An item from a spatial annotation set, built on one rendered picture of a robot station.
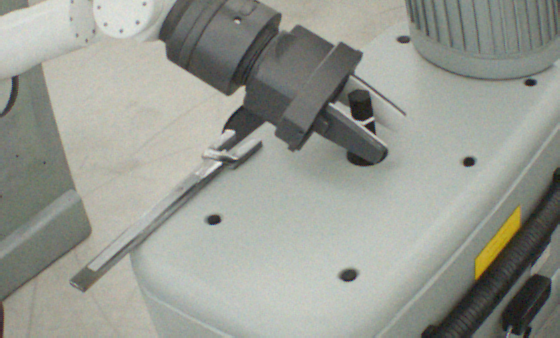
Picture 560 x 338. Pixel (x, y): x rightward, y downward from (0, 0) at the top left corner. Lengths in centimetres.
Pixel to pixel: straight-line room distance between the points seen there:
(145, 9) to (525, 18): 38
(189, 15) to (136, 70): 421
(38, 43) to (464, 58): 43
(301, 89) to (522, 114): 23
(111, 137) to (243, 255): 382
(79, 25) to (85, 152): 364
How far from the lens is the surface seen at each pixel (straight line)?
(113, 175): 445
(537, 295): 110
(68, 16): 101
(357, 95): 94
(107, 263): 91
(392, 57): 111
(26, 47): 104
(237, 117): 345
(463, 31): 104
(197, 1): 94
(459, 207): 91
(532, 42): 105
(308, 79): 93
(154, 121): 471
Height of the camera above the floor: 245
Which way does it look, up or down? 34 degrees down
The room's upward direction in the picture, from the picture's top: 11 degrees counter-clockwise
